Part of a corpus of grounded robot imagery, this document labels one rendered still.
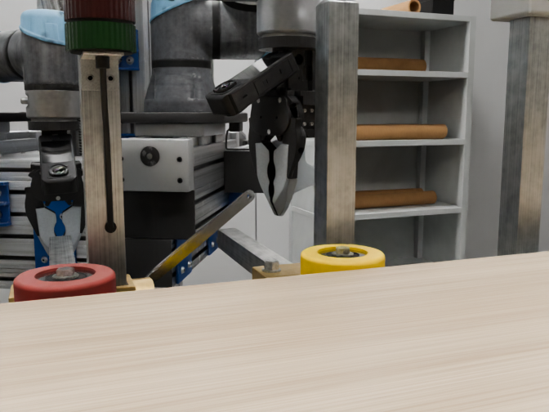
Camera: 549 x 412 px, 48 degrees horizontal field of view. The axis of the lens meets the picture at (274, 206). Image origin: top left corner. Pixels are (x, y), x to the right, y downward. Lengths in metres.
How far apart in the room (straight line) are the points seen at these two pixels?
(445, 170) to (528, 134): 2.95
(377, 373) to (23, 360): 0.20
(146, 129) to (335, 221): 0.59
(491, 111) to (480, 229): 0.77
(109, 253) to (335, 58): 0.31
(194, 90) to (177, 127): 0.08
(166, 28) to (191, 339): 0.89
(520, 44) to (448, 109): 2.93
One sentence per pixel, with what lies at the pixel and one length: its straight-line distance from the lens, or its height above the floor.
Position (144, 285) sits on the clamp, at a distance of 0.64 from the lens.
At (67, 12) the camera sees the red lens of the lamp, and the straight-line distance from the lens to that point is 0.57.
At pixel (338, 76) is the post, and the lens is 0.67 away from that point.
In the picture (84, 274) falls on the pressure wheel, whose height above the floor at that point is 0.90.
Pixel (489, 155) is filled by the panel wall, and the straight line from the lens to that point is 4.28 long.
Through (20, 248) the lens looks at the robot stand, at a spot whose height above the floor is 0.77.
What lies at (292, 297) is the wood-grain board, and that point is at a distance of 0.47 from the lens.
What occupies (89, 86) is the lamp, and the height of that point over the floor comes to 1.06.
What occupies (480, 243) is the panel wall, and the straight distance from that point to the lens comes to 4.34.
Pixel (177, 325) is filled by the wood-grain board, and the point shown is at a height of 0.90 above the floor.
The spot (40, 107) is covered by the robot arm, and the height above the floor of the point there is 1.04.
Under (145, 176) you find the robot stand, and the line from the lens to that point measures 1.08.
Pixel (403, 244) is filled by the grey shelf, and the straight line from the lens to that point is 3.96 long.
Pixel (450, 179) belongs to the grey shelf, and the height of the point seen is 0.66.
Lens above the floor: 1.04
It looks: 9 degrees down
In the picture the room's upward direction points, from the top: straight up
